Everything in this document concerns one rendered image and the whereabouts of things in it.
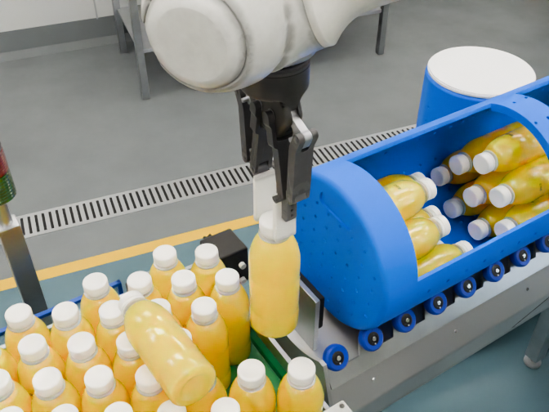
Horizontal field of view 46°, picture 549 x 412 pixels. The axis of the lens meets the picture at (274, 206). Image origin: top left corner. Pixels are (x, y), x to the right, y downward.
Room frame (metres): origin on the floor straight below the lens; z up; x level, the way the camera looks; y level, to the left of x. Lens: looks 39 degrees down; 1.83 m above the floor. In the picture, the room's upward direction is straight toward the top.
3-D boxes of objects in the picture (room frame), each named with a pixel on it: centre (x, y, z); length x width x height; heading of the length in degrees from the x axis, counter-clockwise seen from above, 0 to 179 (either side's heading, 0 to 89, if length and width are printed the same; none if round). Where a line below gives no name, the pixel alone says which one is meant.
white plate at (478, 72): (1.54, -0.55, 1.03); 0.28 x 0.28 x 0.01
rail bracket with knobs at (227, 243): (0.90, 0.10, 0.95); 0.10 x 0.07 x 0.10; 33
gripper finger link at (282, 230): (0.59, -0.01, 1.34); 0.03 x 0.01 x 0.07; 123
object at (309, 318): (0.75, -0.05, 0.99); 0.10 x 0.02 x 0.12; 33
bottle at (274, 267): (0.61, 0.00, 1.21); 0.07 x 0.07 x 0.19
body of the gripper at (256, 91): (0.61, 0.00, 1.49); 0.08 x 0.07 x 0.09; 33
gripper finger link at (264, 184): (0.63, 0.01, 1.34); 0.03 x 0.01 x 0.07; 123
